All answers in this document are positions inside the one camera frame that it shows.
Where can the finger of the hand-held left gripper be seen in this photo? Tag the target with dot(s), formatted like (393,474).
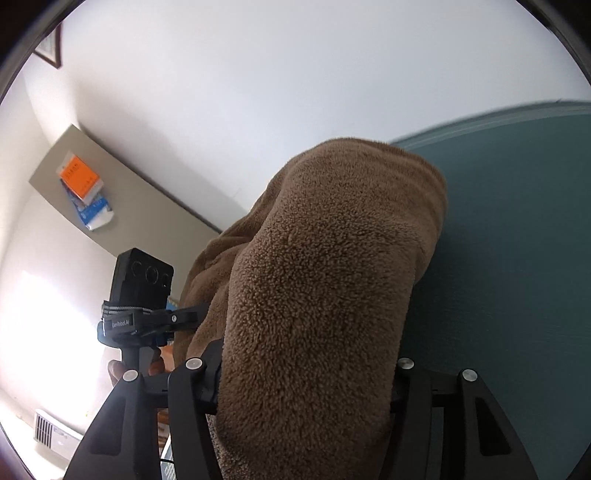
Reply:
(187,318)

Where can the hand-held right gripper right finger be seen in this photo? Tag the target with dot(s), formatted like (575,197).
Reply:
(466,415)

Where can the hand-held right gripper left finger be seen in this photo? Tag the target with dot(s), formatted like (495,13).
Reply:
(184,415)

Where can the brown fleece garment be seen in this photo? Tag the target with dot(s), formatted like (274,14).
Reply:
(323,277)

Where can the person's left hand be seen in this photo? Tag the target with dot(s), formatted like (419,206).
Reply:
(114,370)

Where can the beige cabinet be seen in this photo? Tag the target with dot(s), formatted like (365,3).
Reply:
(138,203)

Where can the blue white packet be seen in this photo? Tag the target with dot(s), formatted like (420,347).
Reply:
(94,212)

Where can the orange box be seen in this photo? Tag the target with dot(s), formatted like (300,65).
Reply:
(78,177)

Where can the white vent appliance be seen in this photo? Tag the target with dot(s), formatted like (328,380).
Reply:
(46,429)

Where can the teal table mat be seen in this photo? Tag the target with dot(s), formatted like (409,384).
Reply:
(498,230)

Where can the dark framed wall picture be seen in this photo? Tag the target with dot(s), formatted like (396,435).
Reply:
(54,41)

